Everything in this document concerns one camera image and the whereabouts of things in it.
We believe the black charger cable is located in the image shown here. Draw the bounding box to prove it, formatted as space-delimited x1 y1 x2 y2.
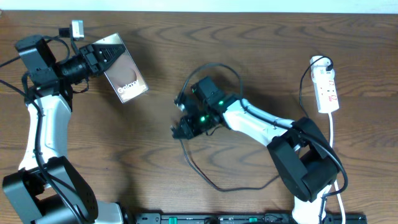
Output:
178 56 334 192

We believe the white power strip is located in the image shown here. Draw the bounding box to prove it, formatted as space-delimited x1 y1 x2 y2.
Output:
310 55 340 114

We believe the black right camera cable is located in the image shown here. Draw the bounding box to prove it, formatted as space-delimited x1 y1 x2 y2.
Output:
178 63 349 218

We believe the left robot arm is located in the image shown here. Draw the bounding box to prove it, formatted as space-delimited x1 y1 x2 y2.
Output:
2 35 131 223

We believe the white power strip cord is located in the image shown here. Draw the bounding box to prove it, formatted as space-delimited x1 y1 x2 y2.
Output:
328 112 347 224

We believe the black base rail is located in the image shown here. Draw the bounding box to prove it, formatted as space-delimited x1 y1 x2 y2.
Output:
122 210 368 224

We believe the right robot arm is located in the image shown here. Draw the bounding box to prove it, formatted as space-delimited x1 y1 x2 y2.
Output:
172 77 343 223

